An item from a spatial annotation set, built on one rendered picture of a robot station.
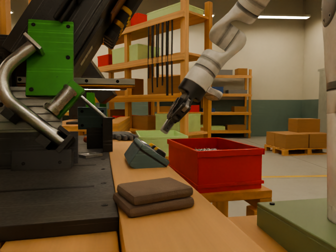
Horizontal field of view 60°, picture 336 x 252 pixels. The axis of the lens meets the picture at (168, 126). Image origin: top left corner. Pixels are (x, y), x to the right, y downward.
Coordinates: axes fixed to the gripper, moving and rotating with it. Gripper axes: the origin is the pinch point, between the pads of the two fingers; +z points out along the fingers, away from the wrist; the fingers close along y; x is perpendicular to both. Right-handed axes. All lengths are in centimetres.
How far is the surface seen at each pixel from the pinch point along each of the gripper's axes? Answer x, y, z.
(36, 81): -34.5, -0.4, 9.5
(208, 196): 19.6, 5.0, 9.5
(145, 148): -4.4, 13.2, 7.7
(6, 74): -40.3, 2.4, 11.7
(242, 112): 354, -776, -223
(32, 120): -28.9, 5.8, 17.2
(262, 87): 384, -822, -346
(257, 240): 11.0, 42.5, 8.5
